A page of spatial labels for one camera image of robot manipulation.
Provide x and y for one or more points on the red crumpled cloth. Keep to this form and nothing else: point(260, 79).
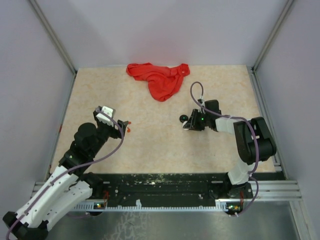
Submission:
point(163, 81)

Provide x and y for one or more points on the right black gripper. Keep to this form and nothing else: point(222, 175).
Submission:
point(192, 124)

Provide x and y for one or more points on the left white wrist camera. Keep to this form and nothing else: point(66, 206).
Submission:
point(105, 115)

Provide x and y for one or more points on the white earbud charging case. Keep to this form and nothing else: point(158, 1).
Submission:
point(184, 126)

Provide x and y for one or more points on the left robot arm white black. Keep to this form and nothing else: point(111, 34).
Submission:
point(69, 184)

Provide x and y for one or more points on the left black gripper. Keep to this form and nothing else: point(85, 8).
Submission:
point(115, 133)

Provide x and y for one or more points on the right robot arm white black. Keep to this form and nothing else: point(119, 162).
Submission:
point(254, 141)

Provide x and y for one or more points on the black earbud charging case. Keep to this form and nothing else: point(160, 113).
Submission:
point(183, 118)

